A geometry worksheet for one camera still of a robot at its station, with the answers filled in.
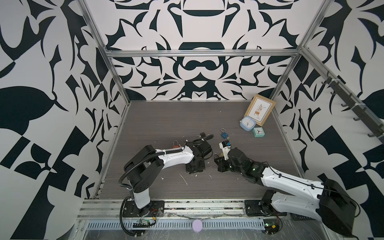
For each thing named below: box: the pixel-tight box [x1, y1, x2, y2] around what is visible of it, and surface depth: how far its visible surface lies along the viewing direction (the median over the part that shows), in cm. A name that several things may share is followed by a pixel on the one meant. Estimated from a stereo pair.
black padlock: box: [196, 132, 206, 138], surface depth 104 cm
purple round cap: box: [192, 219, 203, 233], surface depth 64 cm
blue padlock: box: [220, 127, 229, 139], surface depth 104 cm
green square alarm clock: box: [252, 127, 265, 138], surface depth 104 cm
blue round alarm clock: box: [239, 116, 257, 132], surface depth 107 cm
